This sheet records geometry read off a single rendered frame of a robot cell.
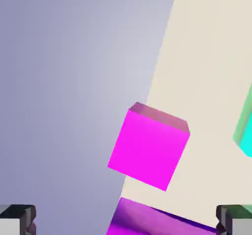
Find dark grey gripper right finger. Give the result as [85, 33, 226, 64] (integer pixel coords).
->
[216, 204, 252, 235]

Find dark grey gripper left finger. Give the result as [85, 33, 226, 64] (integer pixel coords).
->
[0, 204, 37, 235]

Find small cyan cube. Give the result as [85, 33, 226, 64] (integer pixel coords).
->
[232, 83, 252, 158]

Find small magenta cube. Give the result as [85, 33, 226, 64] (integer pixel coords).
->
[107, 101, 191, 192]

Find large purple box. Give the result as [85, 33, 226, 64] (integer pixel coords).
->
[105, 197, 219, 235]

